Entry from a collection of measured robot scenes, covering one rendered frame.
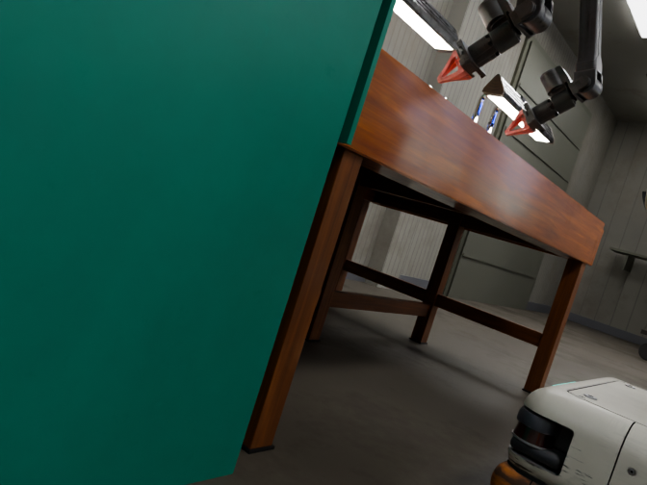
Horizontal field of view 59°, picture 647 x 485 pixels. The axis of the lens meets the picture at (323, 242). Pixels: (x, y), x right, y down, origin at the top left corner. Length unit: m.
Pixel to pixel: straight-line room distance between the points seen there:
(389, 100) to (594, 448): 0.70
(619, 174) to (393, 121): 8.63
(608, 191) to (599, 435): 8.60
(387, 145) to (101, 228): 0.60
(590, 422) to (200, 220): 0.74
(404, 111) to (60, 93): 0.68
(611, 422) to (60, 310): 0.88
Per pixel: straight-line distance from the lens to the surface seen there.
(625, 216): 9.50
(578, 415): 1.12
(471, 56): 1.44
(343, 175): 1.03
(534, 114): 1.80
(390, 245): 4.64
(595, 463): 1.12
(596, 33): 1.84
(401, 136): 1.14
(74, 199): 0.68
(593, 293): 9.43
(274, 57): 0.82
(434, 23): 1.73
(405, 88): 1.13
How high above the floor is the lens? 0.46
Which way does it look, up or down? 3 degrees down
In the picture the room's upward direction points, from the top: 18 degrees clockwise
